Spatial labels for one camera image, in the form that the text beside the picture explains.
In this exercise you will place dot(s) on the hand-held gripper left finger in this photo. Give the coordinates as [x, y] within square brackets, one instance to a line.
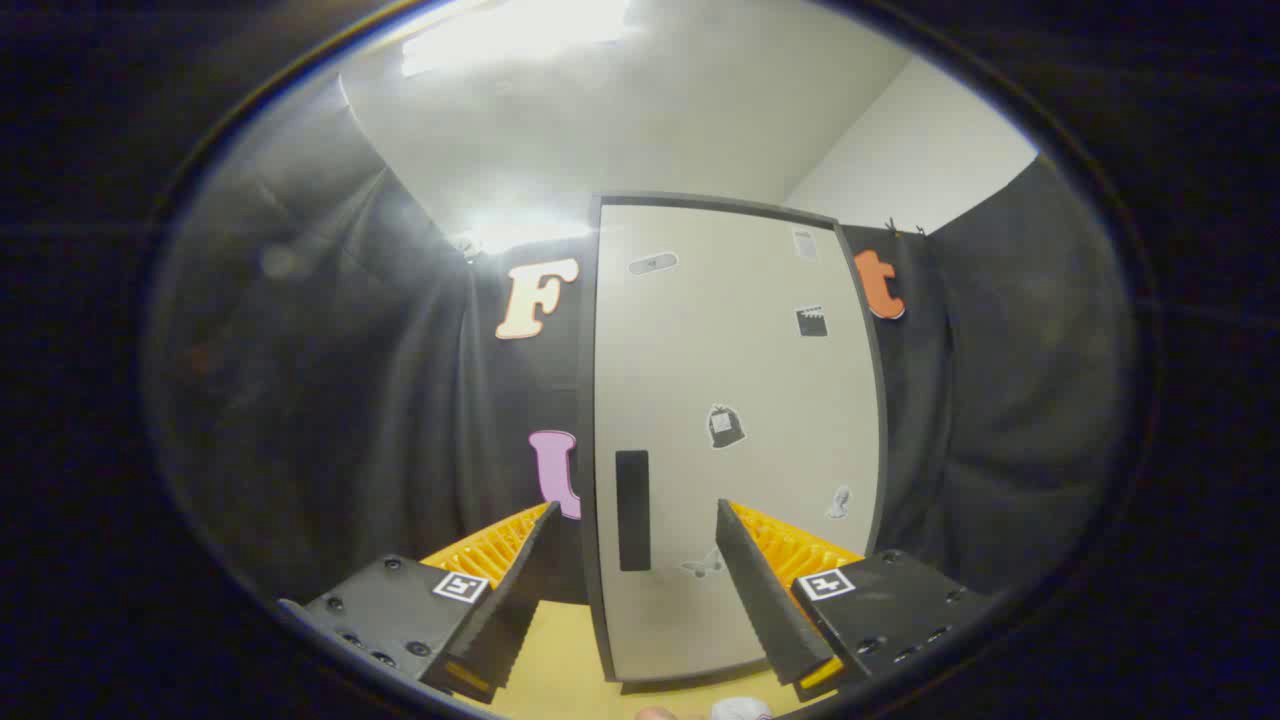
[505, 610]

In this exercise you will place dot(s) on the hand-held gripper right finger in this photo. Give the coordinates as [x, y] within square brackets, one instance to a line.
[765, 600]

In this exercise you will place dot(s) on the grey shoe cabinet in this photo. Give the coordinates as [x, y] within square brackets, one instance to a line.
[586, 400]

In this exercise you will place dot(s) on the white shoe cabinet door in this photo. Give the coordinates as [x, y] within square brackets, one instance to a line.
[740, 370]

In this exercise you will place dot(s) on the black backdrop cloth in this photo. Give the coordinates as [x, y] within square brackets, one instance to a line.
[350, 400]

